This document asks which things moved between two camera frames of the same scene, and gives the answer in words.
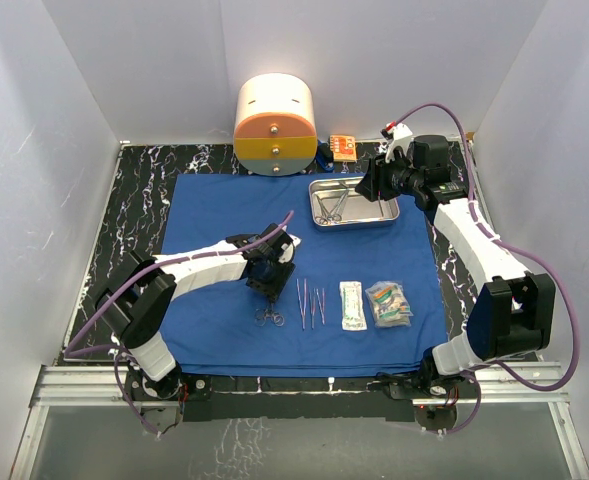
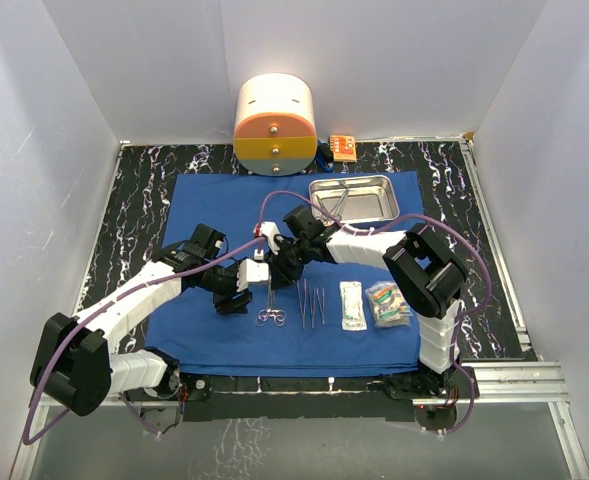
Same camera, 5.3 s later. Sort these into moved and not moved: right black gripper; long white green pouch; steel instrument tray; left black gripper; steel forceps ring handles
Moved: right black gripper; left black gripper
Not moved: steel instrument tray; steel forceps ring handles; long white green pouch
